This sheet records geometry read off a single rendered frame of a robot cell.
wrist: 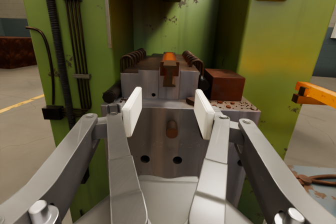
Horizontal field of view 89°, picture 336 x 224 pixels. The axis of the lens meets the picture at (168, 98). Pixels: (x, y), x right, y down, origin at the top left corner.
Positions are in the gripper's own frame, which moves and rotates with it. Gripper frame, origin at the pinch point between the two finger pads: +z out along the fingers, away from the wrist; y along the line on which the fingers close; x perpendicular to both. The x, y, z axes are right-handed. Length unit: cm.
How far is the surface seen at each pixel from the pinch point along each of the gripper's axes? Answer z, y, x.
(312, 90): 21.2, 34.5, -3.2
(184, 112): 18.9, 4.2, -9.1
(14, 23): 731, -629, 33
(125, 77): 24.9, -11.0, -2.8
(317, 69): 539, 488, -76
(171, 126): 15.7, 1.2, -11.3
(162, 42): 73, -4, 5
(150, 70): 25.0, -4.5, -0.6
